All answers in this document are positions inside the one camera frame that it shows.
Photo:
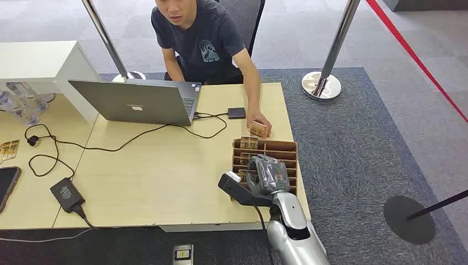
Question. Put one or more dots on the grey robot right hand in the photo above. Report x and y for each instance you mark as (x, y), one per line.
(270, 175)

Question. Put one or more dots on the person's left hand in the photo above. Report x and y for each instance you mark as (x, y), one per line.
(256, 116)

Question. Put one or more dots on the gold printed card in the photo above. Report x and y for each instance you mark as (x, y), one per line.
(245, 175)
(8, 150)
(245, 159)
(249, 142)
(258, 129)

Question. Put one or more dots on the brown wooden card organizer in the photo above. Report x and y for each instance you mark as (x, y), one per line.
(278, 150)

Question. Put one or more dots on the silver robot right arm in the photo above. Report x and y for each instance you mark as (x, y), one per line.
(292, 226)

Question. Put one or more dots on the person's right forearm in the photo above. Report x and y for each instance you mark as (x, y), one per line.
(172, 67)

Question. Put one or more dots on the person's left forearm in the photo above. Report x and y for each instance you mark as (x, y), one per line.
(249, 80)

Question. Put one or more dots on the person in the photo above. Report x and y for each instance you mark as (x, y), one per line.
(199, 40)

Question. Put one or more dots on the black external drive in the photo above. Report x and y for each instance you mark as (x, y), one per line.
(236, 112)

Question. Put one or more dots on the blue-grey rug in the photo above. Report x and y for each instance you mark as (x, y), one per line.
(347, 153)

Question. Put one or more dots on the black mesh office chair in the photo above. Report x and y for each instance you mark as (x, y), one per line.
(245, 16)

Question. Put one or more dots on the small grey floor device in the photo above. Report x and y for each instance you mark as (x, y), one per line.
(183, 255)

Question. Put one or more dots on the grey laptop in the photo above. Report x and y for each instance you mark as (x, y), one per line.
(135, 102)

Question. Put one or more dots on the red barrier belt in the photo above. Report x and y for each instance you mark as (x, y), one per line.
(413, 55)

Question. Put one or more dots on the black power adapter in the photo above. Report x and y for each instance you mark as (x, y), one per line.
(67, 194)

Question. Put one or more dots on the dark grey plinth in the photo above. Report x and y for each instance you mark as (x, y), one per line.
(427, 4)

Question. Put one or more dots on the white cabinet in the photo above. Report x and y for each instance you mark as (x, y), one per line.
(40, 62)

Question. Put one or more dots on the clear plastic water bottle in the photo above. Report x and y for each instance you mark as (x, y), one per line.
(27, 96)
(16, 109)

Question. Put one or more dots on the black smartphone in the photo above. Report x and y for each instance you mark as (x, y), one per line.
(6, 186)

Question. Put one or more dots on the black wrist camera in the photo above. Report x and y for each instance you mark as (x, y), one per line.
(234, 188)

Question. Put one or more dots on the chrome stanchion post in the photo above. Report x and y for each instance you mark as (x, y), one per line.
(334, 47)
(106, 38)

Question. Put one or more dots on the black stanchion post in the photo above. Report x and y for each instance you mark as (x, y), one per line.
(406, 223)

